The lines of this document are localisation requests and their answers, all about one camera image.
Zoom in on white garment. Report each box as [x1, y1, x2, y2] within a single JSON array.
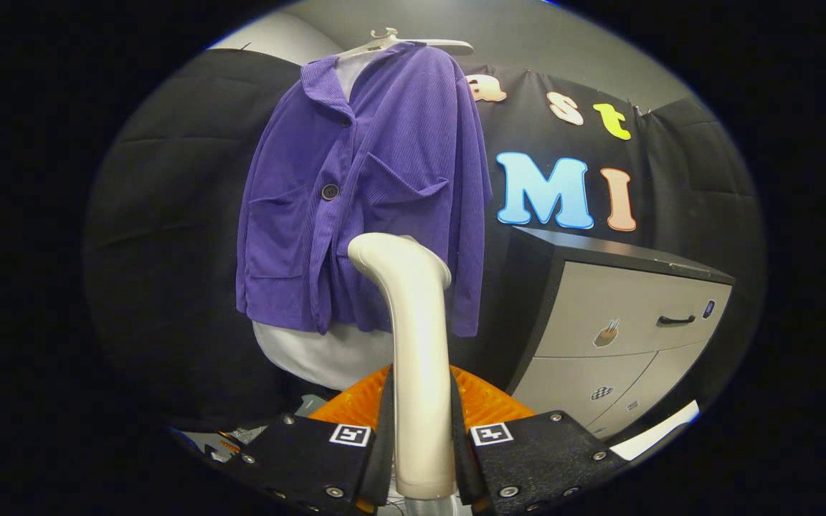
[[252, 52, 396, 392]]

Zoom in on purple corduroy jacket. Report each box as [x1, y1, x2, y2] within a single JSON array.
[[235, 42, 494, 339]]

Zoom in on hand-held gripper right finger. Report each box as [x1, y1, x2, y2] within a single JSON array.
[[450, 365, 630, 516]]

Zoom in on white clothes hanger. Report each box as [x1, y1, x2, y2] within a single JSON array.
[[338, 27, 475, 62]]

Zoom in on white garment steamer head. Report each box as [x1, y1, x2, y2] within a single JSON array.
[[347, 232, 457, 501]]

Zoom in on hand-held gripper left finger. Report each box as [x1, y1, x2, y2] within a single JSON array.
[[239, 365, 394, 516]]

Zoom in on grey cabinet with black top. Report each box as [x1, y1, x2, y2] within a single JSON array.
[[503, 226, 736, 439]]

